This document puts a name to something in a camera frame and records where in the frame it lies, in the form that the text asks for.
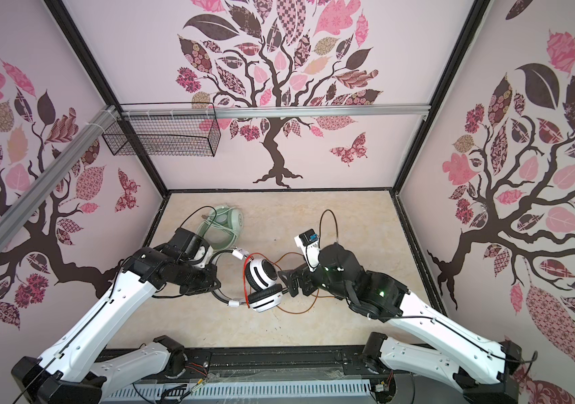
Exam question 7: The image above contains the red headphone cable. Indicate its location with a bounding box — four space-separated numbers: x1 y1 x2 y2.
241 250 322 315

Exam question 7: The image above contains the white black over-ear headphones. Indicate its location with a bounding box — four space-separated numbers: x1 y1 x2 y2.
208 248 284 313

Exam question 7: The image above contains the mint green over-ear headphones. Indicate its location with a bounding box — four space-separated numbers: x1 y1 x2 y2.
197 205 244 251

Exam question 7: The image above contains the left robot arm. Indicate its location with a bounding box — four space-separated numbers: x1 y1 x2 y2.
11 228 218 403

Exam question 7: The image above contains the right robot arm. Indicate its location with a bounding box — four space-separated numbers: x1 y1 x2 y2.
278 243 521 403

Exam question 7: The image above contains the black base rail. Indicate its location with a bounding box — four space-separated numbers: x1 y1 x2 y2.
74 342 496 404

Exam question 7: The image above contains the white slotted cable duct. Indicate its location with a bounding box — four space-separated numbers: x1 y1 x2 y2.
103 380 373 403

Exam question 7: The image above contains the black wire basket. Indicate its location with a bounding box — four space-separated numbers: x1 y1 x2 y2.
102 101 222 158

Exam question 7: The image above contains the aluminium rail back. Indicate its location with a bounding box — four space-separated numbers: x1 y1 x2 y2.
121 104 430 119

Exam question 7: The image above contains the aluminium rail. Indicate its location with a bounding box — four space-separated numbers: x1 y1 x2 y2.
121 104 430 119
0 105 118 253

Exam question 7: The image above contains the aluminium rail left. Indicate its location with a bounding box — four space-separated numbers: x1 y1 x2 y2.
0 105 118 253

